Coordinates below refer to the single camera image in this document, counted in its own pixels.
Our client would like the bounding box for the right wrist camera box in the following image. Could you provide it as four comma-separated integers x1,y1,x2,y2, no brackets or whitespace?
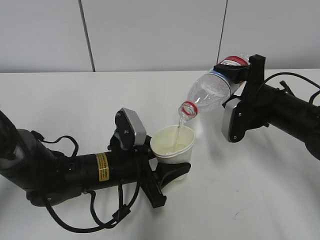
221,97,246,143

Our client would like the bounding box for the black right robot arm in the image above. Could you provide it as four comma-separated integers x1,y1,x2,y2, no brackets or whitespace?
213,54,320,159

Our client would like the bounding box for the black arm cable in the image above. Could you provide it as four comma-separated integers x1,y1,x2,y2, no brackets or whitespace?
259,71,320,106
32,134,151,234

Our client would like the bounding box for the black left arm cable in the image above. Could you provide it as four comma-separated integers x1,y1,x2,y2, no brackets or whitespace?
32,134,151,234

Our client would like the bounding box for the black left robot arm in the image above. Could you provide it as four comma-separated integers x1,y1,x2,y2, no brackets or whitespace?
0,108,191,208

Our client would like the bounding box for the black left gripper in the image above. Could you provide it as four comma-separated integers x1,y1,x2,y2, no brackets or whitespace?
107,136,191,208

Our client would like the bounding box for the clear plastic water bottle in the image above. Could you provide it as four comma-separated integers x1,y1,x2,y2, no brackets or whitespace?
178,68,245,125

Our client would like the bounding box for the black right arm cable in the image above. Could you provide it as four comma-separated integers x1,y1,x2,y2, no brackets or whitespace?
259,71,320,106

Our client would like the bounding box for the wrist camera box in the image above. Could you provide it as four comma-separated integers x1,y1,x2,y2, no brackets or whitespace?
113,107,147,151
221,97,246,143

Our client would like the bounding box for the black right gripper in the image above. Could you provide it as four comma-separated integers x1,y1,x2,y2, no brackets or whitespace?
213,54,269,130

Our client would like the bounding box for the white paper cup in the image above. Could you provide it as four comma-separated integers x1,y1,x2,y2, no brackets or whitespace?
150,125,196,165

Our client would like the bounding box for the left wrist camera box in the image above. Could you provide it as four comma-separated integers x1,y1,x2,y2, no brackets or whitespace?
113,107,147,151

